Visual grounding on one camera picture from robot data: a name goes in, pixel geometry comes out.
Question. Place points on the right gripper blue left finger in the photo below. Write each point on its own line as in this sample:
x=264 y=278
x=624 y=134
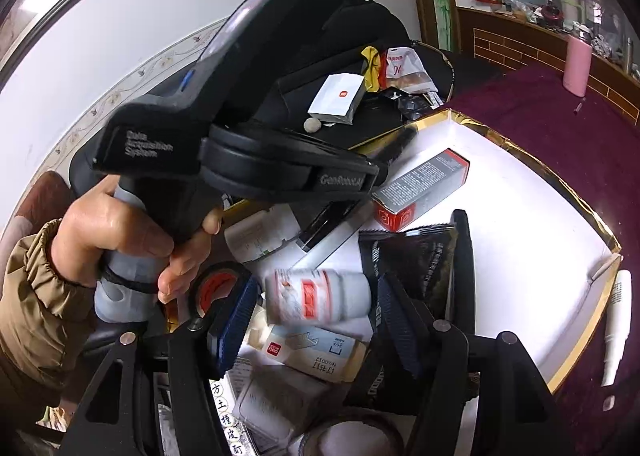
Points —
x=225 y=336

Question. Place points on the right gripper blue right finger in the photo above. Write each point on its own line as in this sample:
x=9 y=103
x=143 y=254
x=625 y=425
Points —
x=403 y=322

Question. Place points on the black tape roll red core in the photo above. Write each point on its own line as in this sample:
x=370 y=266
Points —
x=214 y=283

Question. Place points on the black foil snack packet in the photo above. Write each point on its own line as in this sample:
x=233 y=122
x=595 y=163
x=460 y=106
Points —
x=420 y=258

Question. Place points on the blue white staples box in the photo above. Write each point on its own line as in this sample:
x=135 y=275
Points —
x=312 y=350

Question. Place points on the white labelled pill bottle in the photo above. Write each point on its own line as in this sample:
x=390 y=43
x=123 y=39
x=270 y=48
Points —
x=261 y=233

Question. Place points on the long silver red box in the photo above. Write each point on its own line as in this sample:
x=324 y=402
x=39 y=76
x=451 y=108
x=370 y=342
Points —
x=400 y=202

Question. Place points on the gold-edged white cardboard box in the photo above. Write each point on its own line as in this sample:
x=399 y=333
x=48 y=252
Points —
x=516 y=413

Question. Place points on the white spray bottle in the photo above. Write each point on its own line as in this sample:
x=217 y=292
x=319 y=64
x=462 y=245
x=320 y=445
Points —
x=617 y=326

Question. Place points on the black tape roll white core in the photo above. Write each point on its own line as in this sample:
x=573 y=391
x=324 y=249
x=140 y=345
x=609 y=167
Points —
x=345 y=435

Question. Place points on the person left forearm tan sleeve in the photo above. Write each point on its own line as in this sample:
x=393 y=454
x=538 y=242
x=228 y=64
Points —
x=45 y=322

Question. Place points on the person left hand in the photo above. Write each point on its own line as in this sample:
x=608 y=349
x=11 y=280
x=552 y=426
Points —
x=98 y=221

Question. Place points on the printed white card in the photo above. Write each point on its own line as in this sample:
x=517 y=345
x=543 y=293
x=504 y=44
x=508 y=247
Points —
x=235 y=432

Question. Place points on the small beige ball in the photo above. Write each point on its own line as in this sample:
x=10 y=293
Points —
x=312 y=125

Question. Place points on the white box red logo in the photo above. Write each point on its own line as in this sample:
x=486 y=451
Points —
x=338 y=98

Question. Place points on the yellow cloth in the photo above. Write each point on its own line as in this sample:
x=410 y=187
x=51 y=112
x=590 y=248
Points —
x=371 y=68

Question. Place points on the white plastic bag red print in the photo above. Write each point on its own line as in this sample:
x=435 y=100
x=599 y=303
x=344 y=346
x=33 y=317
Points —
x=405 y=71

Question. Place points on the pink thermos bottle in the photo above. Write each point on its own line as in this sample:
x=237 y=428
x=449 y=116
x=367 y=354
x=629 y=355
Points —
x=577 y=66

